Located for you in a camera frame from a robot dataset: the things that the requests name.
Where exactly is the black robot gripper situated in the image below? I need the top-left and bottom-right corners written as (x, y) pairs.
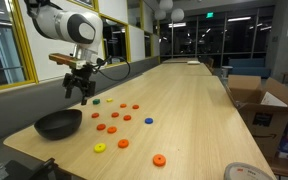
top-left (62, 65), bottom-right (96, 105)

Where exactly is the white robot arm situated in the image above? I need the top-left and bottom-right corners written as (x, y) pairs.
top-left (24, 0), bottom-right (105, 105)

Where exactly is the black bowl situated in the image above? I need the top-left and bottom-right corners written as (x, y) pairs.
top-left (34, 109), bottom-right (82, 140)

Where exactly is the green wooden block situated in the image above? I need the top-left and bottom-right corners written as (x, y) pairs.
top-left (92, 99), bottom-right (101, 105)

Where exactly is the grey bench seat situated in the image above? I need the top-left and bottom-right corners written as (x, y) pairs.
top-left (0, 57), bottom-right (159, 139)

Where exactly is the white pendant lamp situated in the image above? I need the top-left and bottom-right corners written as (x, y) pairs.
top-left (171, 8), bottom-right (185, 22)
top-left (154, 10), bottom-right (166, 20)
top-left (159, 0), bottom-right (173, 10)

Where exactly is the white plate on table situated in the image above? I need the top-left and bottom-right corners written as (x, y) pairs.
top-left (187, 61), bottom-right (201, 65)

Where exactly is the wooden chair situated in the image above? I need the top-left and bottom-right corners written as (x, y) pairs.
top-left (206, 58), bottom-right (214, 72)

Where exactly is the green exit sign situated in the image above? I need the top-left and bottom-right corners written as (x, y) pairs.
top-left (206, 12), bottom-right (214, 18)

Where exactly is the blue sofa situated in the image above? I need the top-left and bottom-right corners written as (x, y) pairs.
top-left (229, 58), bottom-right (271, 78)

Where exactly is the open cardboard box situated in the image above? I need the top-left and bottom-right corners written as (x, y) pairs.
top-left (226, 75), bottom-right (288, 157)

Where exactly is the wrist camera wooden mount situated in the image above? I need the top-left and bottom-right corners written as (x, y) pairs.
top-left (49, 53), bottom-right (86, 70)

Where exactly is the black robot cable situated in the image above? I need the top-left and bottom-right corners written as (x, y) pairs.
top-left (91, 55), bottom-right (132, 82)

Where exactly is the yellow ring lower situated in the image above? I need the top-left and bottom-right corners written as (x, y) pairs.
top-left (93, 142), bottom-right (107, 154)

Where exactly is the large orange ring front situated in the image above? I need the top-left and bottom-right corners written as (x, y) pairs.
top-left (152, 153), bottom-right (167, 168)

